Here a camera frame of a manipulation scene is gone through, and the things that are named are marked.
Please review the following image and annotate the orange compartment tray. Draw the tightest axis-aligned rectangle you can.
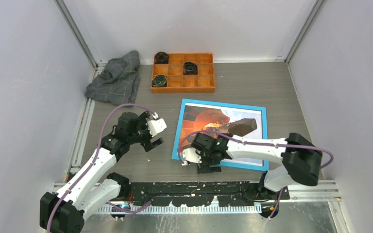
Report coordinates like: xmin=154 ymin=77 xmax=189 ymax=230
xmin=150 ymin=51 xmax=216 ymax=94

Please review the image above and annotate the aluminium left rail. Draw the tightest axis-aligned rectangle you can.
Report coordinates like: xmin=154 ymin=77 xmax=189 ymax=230
xmin=65 ymin=63 xmax=105 ymax=183

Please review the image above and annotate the green black tape roll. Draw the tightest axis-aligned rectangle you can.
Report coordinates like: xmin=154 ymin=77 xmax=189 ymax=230
xmin=152 ymin=75 xmax=168 ymax=87

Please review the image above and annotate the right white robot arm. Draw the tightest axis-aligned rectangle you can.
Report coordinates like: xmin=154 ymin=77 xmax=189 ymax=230
xmin=180 ymin=132 xmax=322 ymax=199

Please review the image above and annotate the black tape roll centre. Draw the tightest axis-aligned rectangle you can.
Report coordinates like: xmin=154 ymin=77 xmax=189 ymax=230
xmin=183 ymin=62 xmax=198 ymax=75

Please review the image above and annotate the blue picture frame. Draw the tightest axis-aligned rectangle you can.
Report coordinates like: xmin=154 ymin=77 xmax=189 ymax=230
xmin=171 ymin=99 xmax=268 ymax=160

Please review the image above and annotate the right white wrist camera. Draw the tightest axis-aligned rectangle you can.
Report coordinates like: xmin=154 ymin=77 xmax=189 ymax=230
xmin=180 ymin=148 xmax=202 ymax=166

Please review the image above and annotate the grey checked cloth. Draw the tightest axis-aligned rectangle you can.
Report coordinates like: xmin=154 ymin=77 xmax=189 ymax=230
xmin=84 ymin=50 xmax=140 ymax=106

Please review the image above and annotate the aluminium rail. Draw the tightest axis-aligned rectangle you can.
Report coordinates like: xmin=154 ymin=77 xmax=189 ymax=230
xmin=53 ymin=180 xmax=341 ymax=202
xmin=65 ymin=63 xmax=105 ymax=183

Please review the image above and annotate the purple cable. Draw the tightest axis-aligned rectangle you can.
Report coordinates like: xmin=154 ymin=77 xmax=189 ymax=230
xmin=177 ymin=130 xmax=335 ymax=220
xmin=46 ymin=103 xmax=160 ymax=233

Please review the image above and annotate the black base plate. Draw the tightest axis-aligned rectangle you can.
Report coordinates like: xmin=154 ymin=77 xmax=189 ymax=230
xmin=112 ymin=181 xmax=279 ymax=207

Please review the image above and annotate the aluminium front rail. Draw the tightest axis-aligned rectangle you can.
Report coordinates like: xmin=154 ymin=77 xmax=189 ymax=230
xmin=53 ymin=180 xmax=341 ymax=202

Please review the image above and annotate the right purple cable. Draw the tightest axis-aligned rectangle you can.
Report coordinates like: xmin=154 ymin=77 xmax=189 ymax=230
xmin=177 ymin=130 xmax=335 ymax=220

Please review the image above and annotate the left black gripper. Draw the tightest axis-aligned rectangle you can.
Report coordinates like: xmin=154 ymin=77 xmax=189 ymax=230
xmin=128 ymin=112 xmax=163 ymax=151

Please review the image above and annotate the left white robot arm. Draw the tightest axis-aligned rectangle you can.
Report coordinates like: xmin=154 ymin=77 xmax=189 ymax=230
xmin=39 ymin=111 xmax=167 ymax=233

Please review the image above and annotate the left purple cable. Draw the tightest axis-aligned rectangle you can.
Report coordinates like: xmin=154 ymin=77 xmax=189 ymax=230
xmin=46 ymin=103 xmax=160 ymax=233

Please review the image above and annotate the black tape roll top left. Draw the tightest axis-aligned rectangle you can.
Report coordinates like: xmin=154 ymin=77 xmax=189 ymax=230
xmin=154 ymin=51 xmax=170 ymax=64

